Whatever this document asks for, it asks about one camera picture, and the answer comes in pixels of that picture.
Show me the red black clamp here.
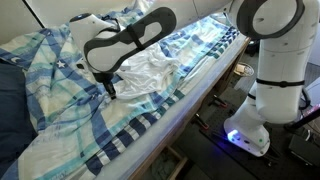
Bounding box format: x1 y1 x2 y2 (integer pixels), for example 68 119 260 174
192 113 211 131
208 94 229 110

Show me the black bag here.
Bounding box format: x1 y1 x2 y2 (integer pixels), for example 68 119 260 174
245 38 262 57

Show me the wooden bed frame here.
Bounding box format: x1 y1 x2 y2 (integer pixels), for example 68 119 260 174
128 25 258 180

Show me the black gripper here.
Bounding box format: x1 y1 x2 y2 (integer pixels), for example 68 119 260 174
91 71 118 101

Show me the round floor bowl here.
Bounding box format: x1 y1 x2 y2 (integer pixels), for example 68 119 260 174
233 62 255 78

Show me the black tripod leg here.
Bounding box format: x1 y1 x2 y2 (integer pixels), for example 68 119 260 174
283 105 320 133

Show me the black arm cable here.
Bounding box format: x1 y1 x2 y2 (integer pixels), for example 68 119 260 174
247 77 312 112

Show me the blue white plaid duvet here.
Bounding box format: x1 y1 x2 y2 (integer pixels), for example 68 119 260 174
0 0 251 180

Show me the dark blue pillow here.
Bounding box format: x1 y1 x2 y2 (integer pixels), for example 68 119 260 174
0 59 38 176

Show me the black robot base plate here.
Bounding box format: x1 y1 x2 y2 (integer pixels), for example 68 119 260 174
199 99 320 180

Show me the white t-shirt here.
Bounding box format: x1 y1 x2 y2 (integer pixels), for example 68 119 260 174
112 42 182 102

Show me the black box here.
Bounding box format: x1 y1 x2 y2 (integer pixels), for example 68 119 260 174
287 133 320 168

